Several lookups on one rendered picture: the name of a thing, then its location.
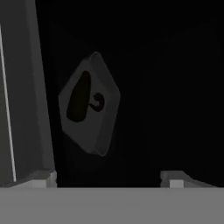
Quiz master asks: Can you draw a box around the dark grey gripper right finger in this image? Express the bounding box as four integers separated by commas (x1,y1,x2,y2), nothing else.
159,170,219,188

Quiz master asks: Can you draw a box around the dark corn cob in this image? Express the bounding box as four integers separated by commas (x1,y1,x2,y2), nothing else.
66,70,92,123

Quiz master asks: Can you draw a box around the thin pale bar handle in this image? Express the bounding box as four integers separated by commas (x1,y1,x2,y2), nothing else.
0,24,18,183

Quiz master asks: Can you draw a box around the red curled shrimp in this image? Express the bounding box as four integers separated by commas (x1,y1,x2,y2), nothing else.
87,92,106,112

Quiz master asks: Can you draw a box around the grey cupboard panel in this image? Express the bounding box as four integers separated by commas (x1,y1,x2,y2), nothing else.
0,0,57,187

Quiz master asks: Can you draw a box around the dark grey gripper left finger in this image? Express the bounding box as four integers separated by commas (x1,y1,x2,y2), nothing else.
0,168,58,188

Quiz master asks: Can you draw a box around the grey tupperware container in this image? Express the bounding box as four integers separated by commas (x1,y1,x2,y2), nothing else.
58,51,122,158

